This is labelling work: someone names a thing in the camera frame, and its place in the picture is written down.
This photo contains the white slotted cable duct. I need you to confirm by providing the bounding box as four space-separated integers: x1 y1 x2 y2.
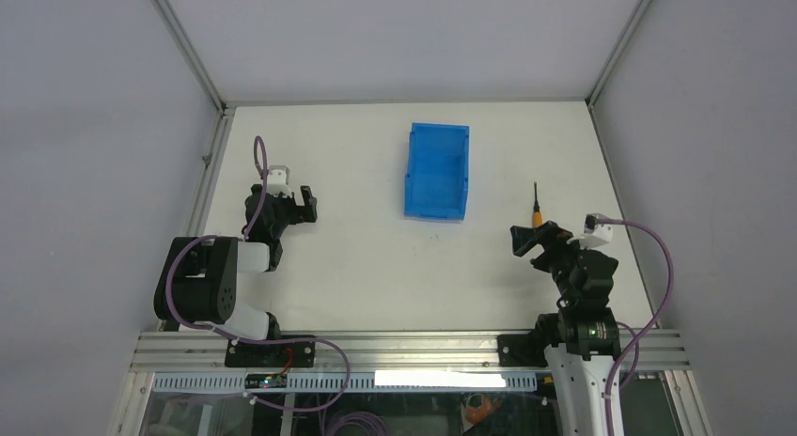
152 370 538 395

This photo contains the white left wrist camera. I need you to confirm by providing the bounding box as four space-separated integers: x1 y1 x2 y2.
266 165 293 196

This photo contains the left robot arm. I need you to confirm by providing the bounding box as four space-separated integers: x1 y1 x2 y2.
153 184 318 366

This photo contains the orange object below table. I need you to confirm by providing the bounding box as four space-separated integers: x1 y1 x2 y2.
461 393 503 429

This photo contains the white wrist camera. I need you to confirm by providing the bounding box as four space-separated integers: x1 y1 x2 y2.
266 165 293 196
567 213 613 250

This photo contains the aluminium frame rail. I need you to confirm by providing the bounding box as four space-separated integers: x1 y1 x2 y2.
129 330 691 374

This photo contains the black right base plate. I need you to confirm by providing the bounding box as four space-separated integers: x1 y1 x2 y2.
496 333 550 368

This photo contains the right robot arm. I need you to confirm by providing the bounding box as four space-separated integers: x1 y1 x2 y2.
497 215 624 435

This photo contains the orange handled screwdriver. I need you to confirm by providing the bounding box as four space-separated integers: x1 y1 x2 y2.
532 182 543 228

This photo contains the purple cable coil below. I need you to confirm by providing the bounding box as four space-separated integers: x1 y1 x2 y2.
323 412 394 436

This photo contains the blue plastic bin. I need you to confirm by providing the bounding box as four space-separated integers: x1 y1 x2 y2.
404 122 470 221

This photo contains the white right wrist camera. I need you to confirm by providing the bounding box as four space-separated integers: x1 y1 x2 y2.
567 213 613 250

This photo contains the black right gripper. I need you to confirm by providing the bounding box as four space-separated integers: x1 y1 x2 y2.
509 220 595 305

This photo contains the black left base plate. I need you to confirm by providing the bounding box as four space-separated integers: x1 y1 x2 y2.
224 335 316 369

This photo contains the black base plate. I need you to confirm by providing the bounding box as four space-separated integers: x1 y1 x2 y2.
496 333 550 368
224 335 316 369

